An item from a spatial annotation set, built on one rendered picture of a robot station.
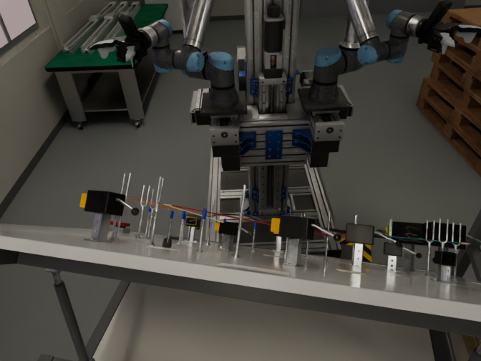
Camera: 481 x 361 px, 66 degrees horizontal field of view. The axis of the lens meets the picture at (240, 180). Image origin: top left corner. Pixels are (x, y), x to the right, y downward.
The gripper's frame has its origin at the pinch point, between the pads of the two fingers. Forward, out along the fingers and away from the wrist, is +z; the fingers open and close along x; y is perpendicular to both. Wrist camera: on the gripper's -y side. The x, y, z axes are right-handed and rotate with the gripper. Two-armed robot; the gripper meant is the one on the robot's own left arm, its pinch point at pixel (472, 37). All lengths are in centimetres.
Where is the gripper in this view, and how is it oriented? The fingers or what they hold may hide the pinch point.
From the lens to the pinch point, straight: 152.8
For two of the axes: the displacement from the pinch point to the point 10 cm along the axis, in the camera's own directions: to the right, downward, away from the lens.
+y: 1.5, 7.3, 6.7
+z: 4.6, 5.5, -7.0
